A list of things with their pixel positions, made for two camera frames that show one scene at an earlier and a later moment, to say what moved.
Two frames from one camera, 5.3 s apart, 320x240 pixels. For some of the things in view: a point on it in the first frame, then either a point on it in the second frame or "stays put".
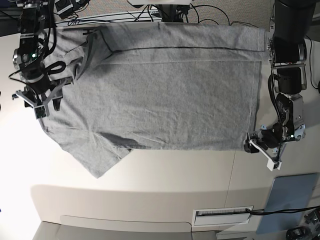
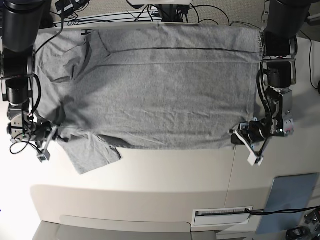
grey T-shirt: [155, 86] stays put
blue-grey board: [287, 193] stays put
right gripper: [41, 93] -> [43, 132]
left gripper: [269, 141] -> [255, 133]
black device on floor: [302, 233] stays put
